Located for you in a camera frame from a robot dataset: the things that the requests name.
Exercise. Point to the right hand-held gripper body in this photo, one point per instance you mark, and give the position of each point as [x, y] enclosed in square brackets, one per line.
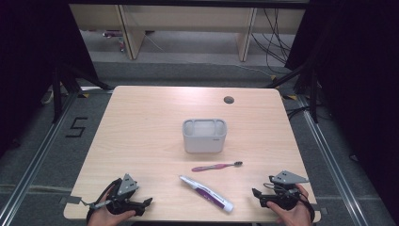
[287, 178]

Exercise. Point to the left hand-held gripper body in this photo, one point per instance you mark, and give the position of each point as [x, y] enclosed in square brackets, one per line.
[127, 184]

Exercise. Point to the pink toothbrush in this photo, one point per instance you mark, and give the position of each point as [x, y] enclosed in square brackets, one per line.
[216, 166]

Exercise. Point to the white and purple toothpaste tube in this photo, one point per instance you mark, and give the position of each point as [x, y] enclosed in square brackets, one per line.
[207, 193]

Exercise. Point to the grey toothbrush holder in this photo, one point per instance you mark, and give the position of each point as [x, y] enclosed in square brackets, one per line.
[204, 135]

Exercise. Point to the person's right hand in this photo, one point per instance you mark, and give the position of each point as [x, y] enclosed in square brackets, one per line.
[298, 216]

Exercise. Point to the person's left hand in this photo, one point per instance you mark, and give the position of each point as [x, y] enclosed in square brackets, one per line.
[103, 218]

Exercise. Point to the black metal stand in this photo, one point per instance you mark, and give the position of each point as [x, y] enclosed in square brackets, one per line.
[58, 94]
[312, 94]

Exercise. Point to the dark round table grommet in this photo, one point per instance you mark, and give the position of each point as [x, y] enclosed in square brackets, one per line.
[229, 100]

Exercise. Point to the black curtain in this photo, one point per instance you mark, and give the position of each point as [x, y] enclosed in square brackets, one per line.
[354, 94]
[28, 62]

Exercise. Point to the small red item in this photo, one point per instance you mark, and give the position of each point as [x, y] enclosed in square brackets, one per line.
[121, 44]

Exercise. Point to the purple item on floor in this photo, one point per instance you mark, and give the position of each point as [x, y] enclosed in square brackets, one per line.
[111, 33]

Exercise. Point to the dark box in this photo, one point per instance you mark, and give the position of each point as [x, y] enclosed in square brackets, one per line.
[149, 31]

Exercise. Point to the light wooden shelf unit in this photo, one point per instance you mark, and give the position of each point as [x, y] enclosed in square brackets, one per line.
[188, 19]

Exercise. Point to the aluminium floor rail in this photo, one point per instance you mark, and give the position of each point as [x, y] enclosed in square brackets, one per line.
[332, 163]
[34, 163]

